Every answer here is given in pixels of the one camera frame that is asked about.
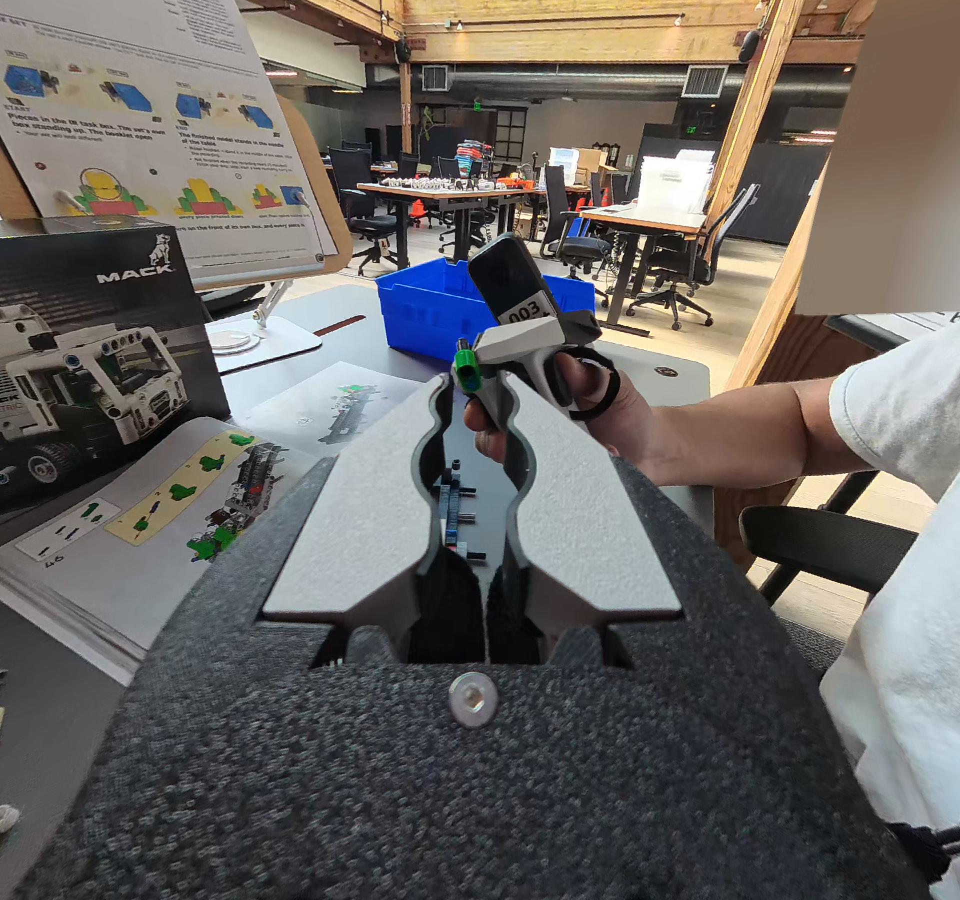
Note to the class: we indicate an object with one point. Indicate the clear plastic storage box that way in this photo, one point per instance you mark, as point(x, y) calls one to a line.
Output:
point(675, 180)

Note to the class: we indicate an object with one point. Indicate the blue plastic bin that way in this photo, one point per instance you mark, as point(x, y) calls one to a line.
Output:
point(427, 308)

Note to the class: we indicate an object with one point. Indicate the printed instruction sheet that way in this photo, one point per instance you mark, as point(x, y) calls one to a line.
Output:
point(135, 90)

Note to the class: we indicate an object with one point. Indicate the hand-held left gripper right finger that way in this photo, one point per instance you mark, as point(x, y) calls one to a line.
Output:
point(592, 533)

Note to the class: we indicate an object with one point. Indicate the cardboard boxes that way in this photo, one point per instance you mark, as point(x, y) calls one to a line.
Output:
point(581, 162)

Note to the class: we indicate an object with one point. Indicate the person in white shirt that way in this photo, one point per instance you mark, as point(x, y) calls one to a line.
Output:
point(900, 540)

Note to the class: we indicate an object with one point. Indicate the long wooden desk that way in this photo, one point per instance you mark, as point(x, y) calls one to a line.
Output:
point(465, 192)

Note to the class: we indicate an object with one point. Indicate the stack of colourful trays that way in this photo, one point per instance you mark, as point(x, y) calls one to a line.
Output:
point(474, 158)

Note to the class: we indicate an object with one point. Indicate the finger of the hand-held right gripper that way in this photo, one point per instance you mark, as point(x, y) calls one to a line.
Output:
point(525, 341)
point(495, 401)

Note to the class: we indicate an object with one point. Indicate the green lego connector piece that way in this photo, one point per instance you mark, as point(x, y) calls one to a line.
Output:
point(466, 368)

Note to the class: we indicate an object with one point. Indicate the black lego set box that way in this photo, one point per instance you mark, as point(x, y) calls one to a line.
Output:
point(97, 345)

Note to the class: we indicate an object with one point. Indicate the person's right hand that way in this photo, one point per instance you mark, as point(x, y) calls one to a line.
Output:
point(630, 420)

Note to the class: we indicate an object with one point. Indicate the black badge reel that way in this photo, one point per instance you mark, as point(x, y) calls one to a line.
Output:
point(926, 851)

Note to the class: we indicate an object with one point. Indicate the thick wooden pillar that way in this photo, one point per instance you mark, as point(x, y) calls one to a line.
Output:
point(772, 75)

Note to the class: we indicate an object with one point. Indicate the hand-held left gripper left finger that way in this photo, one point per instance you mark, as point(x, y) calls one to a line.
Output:
point(352, 533)

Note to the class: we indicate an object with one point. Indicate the grey lego chassis assembly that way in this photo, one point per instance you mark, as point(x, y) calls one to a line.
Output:
point(454, 510)

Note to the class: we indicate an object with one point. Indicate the grey ventilation duct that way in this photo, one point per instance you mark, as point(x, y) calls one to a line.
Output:
point(570, 87)

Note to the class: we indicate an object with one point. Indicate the black framed sign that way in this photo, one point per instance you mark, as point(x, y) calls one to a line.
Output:
point(885, 330)

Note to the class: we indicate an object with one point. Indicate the thin wooden pillar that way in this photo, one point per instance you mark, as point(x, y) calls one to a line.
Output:
point(406, 113)

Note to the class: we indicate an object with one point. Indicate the lego instruction booklet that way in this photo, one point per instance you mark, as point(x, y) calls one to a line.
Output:
point(150, 525)

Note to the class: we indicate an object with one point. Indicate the small wooden desk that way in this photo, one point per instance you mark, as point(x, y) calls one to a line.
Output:
point(645, 219)

